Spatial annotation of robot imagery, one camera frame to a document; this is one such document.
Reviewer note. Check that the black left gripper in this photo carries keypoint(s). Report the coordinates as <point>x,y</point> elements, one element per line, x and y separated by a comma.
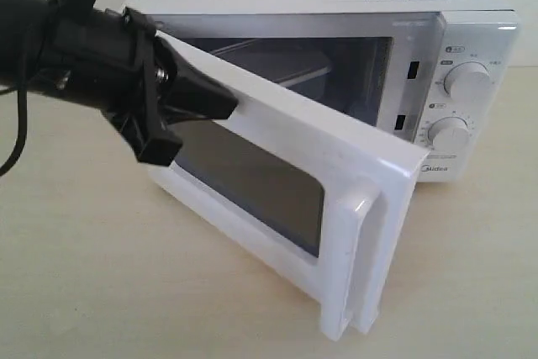
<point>108,60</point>

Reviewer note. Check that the white lidded plastic container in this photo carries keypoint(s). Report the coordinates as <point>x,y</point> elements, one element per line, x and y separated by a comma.
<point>287,62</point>

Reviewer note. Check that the white microwave door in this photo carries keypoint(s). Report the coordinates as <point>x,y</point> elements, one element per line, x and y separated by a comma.
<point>316,195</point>

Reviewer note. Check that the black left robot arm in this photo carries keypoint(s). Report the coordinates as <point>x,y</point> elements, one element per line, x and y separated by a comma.
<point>20,54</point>

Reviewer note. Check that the white Midea microwave oven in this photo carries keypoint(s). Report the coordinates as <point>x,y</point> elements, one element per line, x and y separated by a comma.
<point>388,58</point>

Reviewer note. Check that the lower white timer knob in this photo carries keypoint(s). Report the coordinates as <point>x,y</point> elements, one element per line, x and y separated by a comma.
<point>449,134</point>

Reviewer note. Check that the upper white control knob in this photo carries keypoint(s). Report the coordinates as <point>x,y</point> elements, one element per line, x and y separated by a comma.
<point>468,82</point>

